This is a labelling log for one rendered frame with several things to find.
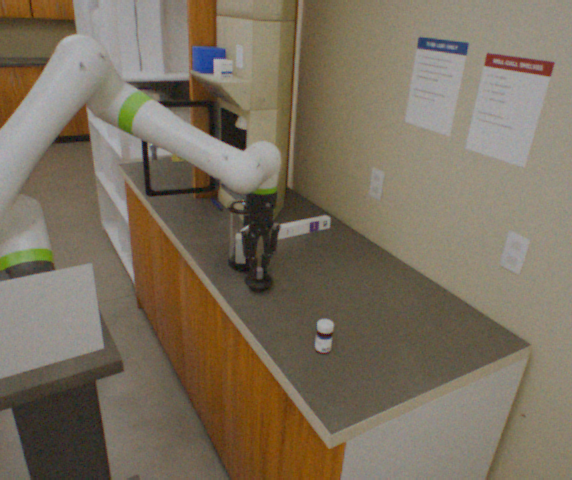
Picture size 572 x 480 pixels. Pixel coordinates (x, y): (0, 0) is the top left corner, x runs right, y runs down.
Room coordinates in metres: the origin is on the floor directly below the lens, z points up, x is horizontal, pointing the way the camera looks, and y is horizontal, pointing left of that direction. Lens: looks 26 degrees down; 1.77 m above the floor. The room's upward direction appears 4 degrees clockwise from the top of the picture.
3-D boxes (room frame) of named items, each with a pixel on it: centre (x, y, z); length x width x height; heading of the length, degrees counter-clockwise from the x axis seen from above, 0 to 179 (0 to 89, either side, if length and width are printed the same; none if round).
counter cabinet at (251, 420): (1.80, 0.12, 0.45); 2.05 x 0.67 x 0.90; 32
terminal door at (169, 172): (1.97, 0.50, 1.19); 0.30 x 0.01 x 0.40; 115
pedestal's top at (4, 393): (0.98, 0.63, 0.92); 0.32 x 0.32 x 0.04; 34
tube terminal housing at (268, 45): (1.98, 0.17, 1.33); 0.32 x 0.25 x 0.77; 32
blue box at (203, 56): (1.97, 0.37, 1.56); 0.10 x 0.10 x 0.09; 32
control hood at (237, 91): (1.89, 0.32, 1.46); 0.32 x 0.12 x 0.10; 32
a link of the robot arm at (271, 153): (1.32, 0.10, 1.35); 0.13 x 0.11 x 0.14; 162
